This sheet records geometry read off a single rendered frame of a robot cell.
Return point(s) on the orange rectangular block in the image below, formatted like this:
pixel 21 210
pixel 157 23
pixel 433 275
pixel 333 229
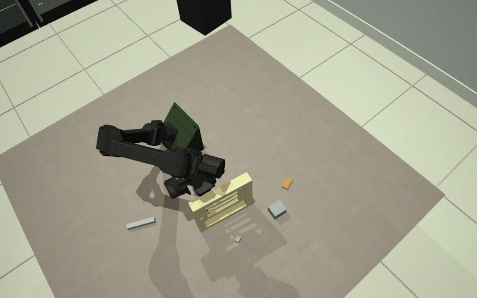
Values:
pixel 287 183

